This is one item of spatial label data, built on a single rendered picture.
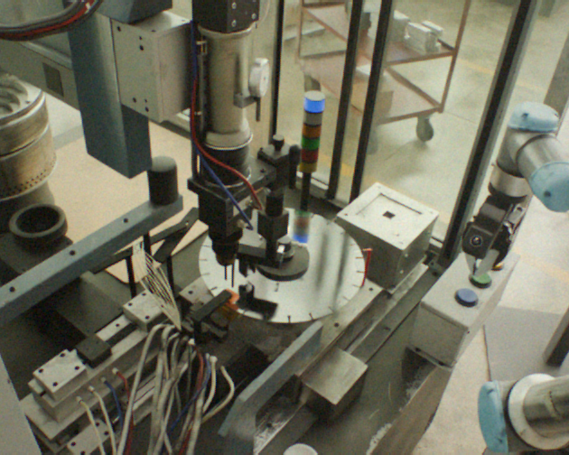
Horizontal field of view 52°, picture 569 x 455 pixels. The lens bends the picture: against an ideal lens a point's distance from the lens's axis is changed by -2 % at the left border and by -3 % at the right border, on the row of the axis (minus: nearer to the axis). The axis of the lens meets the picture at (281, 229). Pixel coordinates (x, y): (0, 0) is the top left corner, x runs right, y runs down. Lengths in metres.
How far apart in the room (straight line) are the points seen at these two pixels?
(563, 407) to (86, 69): 0.82
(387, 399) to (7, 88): 1.15
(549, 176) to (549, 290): 1.87
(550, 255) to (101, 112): 2.40
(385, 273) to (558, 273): 1.59
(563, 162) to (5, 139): 1.11
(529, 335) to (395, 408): 1.36
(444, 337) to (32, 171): 1.00
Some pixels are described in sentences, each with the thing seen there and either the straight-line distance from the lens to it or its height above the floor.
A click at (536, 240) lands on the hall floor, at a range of 3.03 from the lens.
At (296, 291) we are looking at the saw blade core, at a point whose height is 0.95.
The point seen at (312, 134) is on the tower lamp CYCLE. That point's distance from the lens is 1.33.
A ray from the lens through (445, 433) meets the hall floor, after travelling 2.15.
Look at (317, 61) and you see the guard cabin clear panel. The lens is 1.53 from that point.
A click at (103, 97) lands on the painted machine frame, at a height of 1.34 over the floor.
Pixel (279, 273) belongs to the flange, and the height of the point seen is 0.96.
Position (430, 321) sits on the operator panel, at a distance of 1.25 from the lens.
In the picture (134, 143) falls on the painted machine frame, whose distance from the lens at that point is 0.91.
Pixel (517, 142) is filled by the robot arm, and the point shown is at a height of 1.29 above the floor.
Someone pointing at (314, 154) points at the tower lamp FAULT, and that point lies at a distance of 1.37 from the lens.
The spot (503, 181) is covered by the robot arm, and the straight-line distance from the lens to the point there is 1.07.
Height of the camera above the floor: 1.76
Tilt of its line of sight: 40 degrees down
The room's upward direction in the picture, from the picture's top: 4 degrees clockwise
